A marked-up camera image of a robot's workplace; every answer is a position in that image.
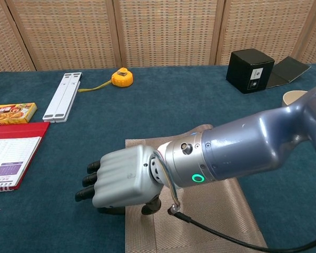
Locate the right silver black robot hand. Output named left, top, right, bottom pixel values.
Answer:
left=75, top=144, right=164, bottom=216

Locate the red spiral notebook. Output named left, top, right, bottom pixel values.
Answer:
left=0, top=121, right=51, bottom=191

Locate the grey-brown woven placemat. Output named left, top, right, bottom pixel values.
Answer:
left=125, top=124, right=269, bottom=253

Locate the black folded card flap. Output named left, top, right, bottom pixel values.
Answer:
left=265, top=56, right=312, bottom=90

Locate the black cube box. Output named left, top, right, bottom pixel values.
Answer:
left=225, top=49, right=275, bottom=94

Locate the yellow tape measure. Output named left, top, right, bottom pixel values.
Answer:
left=77, top=67, right=134, bottom=93

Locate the cream round bowl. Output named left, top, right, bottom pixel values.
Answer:
left=282, top=90, right=309, bottom=108

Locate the blue felt table cover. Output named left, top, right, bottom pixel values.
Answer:
left=0, top=63, right=316, bottom=253

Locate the white folding laptop stand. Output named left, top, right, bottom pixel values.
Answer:
left=42, top=72, right=83, bottom=124

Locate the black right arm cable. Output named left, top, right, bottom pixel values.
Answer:
left=152, top=151, right=316, bottom=253

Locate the yellow curry roux box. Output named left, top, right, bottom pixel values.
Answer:
left=0, top=102, right=38, bottom=126

